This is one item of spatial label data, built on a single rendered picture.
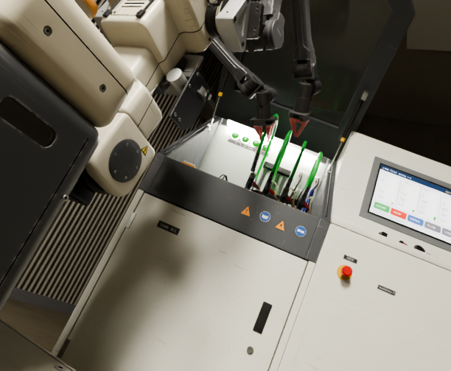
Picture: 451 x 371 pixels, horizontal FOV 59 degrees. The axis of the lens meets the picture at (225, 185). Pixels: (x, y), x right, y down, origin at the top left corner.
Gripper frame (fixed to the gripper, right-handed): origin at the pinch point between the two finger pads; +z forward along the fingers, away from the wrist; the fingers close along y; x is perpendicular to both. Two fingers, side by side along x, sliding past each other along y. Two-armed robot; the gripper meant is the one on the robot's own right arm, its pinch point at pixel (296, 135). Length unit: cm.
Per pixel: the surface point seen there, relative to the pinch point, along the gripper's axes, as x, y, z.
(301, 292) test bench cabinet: -21, -31, 44
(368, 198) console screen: -30.1, 27.8, 27.9
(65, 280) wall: 182, 46, 182
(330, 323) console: -33, -33, 50
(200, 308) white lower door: 8, -49, 52
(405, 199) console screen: -45, 36, 27
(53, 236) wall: 186, 42, 138
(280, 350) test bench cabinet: -21, -45, 58
